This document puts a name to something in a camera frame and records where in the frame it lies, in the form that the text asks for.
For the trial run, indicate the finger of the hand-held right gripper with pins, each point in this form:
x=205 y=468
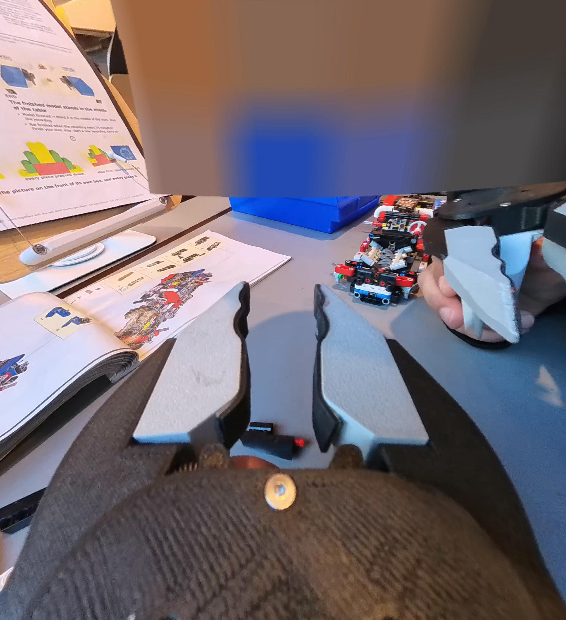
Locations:
x=477 y=271
x=518 y=256

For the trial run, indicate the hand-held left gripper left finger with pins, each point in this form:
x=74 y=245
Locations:
x=200 y=378

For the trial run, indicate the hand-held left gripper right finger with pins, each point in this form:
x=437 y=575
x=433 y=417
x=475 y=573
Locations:
x=360 y=382

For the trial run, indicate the toy brick car chassis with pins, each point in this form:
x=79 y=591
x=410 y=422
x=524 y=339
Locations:
x=384 y=271

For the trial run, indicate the black brick with red pin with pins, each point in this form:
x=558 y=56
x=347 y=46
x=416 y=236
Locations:
x=273 y=441

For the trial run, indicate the grey desk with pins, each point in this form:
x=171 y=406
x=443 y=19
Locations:
x=457 y=411

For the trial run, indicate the person's right hand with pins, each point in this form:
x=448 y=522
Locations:
x=435 y=290

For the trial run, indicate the open instruction booklet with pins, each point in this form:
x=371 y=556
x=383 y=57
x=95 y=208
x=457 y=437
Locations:
x=205 y=271

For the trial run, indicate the blue plastic bin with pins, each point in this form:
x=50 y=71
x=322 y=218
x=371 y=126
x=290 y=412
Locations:
x=302 y=213

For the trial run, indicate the white document stand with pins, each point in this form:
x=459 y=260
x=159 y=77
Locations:
x=94 y=227

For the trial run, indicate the printed instruction sheet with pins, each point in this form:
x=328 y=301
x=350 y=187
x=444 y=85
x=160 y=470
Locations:
x=45 y=121

